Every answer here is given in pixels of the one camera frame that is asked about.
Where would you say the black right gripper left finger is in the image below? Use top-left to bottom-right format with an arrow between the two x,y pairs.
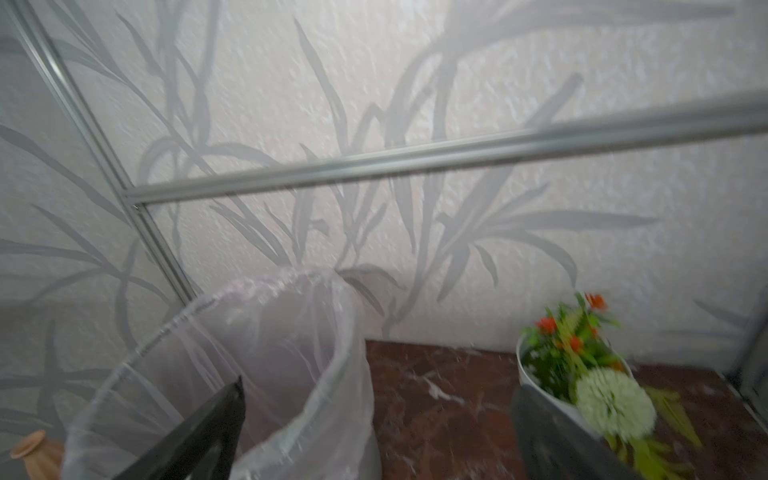
118,378 -> 246,479

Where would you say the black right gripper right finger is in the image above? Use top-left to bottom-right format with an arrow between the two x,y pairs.
511,385 -> 639,480

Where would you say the grey mesh waste bin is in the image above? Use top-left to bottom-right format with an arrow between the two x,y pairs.
230,414 -> 375,479

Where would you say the translucent pink bin liner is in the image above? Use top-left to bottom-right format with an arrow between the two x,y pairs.
61,269 -> 382,479

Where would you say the white pot with flowers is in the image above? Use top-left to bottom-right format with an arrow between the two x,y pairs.
516,292 -> 703,479

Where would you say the small terracotta vase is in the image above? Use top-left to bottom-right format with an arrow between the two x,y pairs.
10,430 -> 65,480

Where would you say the aluminium cage frame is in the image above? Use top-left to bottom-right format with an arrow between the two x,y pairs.
1,1 -> 767,377

